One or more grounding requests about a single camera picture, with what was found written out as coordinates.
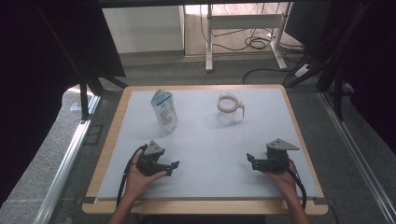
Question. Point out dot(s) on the clear glass measuring pitcher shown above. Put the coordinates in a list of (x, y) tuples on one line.
[(229, 107)]

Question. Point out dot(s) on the aluminium floor rail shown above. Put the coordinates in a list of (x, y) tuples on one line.
[(65, 168), (358, 155)]

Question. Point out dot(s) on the light grey table mat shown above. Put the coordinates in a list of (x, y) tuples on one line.
[(211, 146)]

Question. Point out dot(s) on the white and blue pouch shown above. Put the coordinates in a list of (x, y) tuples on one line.
[(165, 110)]

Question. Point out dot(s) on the white power strip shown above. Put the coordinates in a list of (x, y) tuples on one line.
[(301, 71)]

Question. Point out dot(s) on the white metal desk frame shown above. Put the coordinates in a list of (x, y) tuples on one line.
[(243, 21)]

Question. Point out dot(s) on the dark curtain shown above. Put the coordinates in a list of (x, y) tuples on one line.
[(31, 77), (376, 62)]

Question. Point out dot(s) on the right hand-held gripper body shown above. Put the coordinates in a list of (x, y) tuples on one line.
[(275, 160)]

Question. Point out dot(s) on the black metal stand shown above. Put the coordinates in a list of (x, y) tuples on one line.
[(84, 99), (337, 81)]

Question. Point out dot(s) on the person's left hand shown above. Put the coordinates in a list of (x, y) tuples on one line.
[(137, 182)]

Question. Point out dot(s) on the black tape strip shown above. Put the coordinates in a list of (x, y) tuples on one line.
[(320, 201)]

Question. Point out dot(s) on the person's right hand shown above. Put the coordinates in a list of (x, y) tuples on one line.
[(285, 182)]

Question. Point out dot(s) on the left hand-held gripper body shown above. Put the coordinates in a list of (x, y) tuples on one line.
[(151, 163)]

